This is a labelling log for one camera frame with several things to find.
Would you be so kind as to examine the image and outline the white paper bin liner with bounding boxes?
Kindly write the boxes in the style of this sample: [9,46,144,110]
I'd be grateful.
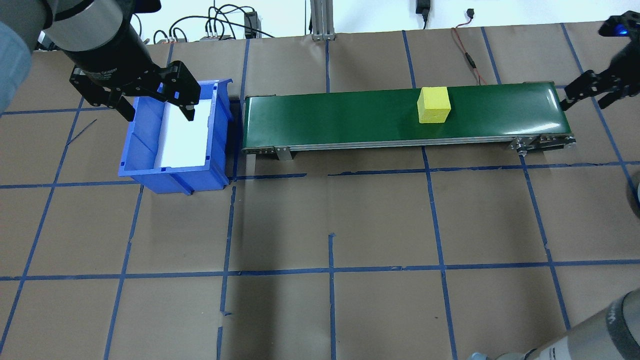
[153,97,217,169]

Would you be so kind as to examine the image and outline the blue plastic storage bin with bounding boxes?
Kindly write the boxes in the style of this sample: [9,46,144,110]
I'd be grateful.
[117,77,237,196]

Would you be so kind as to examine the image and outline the aluminium profile post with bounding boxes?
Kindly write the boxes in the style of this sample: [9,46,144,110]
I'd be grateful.
[309,0,337,42]

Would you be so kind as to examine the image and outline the green belt conveyor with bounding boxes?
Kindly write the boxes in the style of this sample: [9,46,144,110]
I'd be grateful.
[241,81,577,162]

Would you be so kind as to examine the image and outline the yellow foam block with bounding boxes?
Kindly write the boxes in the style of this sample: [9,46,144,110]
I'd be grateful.
[416,86,453,125]

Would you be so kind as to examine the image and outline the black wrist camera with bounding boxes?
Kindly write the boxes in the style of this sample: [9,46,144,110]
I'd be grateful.
[131,0,162,15]
[598,12,640,39]

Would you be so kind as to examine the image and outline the red and black wires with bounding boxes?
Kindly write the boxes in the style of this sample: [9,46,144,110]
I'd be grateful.
[451,7,502,86]

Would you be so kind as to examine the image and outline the black looped cable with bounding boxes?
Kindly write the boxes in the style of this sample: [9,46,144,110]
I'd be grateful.
[152,4,276,45]

